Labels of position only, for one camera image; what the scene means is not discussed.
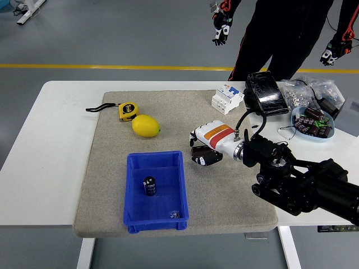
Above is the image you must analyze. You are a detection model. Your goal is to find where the person's right hand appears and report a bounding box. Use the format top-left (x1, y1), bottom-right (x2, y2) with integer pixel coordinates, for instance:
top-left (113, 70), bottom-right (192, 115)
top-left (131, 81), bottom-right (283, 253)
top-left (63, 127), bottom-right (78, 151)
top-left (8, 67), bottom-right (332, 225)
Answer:
top-left (211, 11), bottom-right (234, 47)

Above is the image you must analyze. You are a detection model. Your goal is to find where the person's left hand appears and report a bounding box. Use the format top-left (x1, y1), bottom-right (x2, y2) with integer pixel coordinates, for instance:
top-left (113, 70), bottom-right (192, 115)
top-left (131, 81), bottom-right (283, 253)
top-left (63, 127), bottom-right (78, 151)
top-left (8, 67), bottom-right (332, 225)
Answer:
top-left (320, 39), bottom-right (353, 67)

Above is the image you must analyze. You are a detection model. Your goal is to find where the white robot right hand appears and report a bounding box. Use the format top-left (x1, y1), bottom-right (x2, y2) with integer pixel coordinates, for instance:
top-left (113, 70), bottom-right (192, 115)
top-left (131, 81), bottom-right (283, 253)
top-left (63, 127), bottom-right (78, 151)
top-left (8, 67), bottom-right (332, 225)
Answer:
top-left (188, 119), bottom-right (241, 166)

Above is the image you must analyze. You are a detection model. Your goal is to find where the grey box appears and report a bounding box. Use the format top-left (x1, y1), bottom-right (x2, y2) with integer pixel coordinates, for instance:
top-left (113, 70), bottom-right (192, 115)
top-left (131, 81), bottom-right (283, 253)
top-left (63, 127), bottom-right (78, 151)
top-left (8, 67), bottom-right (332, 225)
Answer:
top-left (333, 95), bottom-right (359, 137)

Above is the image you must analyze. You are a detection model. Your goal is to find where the blue plastic box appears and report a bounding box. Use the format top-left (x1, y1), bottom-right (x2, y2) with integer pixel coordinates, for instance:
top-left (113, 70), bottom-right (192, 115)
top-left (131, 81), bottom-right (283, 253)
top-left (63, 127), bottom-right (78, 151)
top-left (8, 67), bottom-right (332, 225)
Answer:
top-left (122, 150), bottom-right (190, 234)

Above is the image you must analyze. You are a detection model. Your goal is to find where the white circuit breaker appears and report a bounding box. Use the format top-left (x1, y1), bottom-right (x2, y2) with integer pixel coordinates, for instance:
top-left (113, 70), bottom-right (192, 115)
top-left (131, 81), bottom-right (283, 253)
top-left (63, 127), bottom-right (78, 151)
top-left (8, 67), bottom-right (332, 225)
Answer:
top-left (211, 84), bottom-right (245, 116)

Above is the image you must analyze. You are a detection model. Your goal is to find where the clear bag of blue parts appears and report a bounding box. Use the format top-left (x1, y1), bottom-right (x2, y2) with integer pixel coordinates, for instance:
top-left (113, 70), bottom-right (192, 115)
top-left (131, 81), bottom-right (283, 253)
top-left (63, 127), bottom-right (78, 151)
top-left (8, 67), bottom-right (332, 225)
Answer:
top-left (304, 76), bottom-right (346, 108)

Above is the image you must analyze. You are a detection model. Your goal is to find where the grey-brown mat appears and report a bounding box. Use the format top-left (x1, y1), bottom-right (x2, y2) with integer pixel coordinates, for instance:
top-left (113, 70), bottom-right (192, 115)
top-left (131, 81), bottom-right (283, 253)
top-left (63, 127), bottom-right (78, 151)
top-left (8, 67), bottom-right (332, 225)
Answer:
top-left (72, 89), bottom-right (279, 238)

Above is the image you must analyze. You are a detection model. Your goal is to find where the black power adapter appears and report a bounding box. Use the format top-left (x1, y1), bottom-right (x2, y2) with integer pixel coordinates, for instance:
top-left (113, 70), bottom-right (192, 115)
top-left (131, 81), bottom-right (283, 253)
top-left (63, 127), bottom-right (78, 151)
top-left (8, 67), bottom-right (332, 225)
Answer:
top-left (318, 96), bottom-right (340, 117)

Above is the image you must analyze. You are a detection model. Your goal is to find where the person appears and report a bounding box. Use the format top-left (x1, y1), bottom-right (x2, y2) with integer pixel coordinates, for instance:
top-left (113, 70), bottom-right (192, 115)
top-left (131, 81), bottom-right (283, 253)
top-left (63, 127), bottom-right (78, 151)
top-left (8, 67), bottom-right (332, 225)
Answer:
top-left (227, 0), bottom-right (336, 82)

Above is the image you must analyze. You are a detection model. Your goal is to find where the clear bag of metal nuts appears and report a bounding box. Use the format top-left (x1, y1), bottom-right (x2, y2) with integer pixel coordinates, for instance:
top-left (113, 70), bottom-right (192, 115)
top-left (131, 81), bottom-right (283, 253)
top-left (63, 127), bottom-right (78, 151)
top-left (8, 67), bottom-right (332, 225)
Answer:
top-left (280, 80), bottom-right (312, 110)

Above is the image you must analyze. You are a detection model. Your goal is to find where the glossy black device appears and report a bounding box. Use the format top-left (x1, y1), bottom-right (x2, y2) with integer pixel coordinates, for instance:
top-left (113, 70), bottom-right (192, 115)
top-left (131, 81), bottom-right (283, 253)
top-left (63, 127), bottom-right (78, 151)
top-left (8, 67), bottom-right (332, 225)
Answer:
top-left (243, 71), bottom-right (290, 117)

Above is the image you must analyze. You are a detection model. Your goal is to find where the light blue bowl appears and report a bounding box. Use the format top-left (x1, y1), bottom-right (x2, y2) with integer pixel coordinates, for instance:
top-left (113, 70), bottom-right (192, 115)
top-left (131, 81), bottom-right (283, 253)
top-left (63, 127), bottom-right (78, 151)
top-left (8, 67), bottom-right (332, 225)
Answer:
top-left (291, 105), bottom-right (336, 142)

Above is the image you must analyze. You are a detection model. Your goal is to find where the yellow lemon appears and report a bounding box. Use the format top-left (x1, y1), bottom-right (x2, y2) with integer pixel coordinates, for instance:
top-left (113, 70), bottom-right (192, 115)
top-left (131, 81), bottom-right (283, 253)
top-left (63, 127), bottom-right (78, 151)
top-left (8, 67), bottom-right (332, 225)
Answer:
top-left (131, 114), bottom-right (161, 138)

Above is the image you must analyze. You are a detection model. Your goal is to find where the yellow tape measure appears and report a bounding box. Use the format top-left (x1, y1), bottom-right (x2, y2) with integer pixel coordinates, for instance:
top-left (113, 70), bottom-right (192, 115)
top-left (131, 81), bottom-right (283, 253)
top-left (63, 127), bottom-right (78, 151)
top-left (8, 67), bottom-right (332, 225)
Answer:
top-left (85, 101), bottom-right (140, 123)

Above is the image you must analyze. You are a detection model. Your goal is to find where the table control panel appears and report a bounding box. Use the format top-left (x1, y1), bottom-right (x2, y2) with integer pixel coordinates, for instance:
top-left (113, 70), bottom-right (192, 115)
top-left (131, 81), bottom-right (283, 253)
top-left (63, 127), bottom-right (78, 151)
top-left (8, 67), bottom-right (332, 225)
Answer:
top-left (317, 225), bottom-right (359, 233)

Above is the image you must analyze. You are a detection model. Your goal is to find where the white table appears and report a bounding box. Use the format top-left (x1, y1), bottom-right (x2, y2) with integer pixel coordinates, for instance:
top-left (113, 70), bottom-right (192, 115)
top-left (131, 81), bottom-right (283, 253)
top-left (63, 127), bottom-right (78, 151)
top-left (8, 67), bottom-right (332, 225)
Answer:
top-left (0, 80), bottom-right (359, 269)

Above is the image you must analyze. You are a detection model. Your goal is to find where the thin black and white wire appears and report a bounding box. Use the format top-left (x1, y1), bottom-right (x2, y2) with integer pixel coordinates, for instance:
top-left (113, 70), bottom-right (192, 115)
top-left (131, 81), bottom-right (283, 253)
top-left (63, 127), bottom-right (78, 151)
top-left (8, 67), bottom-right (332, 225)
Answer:
top-left (278, 124), bottom-right (298, 141)

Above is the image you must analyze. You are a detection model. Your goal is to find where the metal bracket under table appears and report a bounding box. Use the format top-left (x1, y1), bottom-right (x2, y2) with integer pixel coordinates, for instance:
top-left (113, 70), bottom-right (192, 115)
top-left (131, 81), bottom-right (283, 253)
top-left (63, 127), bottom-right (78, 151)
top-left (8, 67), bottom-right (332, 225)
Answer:
top-left (243, 231), bottom-right (269, 240)

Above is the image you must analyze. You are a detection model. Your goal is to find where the white metal frame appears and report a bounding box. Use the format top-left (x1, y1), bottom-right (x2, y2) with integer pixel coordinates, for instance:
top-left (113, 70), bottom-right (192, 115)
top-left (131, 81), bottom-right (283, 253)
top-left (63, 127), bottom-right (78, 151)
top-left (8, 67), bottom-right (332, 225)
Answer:
top-left (16, 0), bottom-right (47, 25)

